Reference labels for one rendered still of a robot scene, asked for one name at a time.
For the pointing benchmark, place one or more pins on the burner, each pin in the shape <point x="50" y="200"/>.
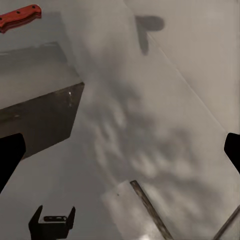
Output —
<point x="232" y="229"/>

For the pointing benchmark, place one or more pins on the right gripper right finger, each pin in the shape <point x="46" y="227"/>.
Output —
<point x="232" y="149"/>

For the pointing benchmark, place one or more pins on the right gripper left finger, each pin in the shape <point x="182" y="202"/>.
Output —
<point x="12" y="150"/>

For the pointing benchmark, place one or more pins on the parer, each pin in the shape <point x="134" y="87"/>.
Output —
<point x="19" y="15"/>

